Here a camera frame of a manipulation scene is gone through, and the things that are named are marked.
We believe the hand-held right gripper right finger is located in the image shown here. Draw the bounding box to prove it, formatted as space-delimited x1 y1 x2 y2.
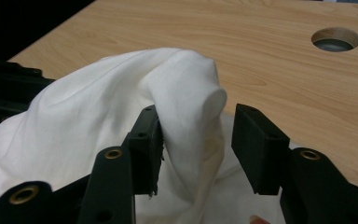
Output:
230 103 292 197

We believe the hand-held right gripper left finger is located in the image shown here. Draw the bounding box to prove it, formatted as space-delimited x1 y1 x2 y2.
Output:
122 105 166 198

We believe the white pleated skirt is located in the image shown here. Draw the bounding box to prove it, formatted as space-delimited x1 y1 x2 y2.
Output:
0 47 299 224

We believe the round table cable hole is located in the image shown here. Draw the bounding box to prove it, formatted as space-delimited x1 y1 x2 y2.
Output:
310 26 358 53

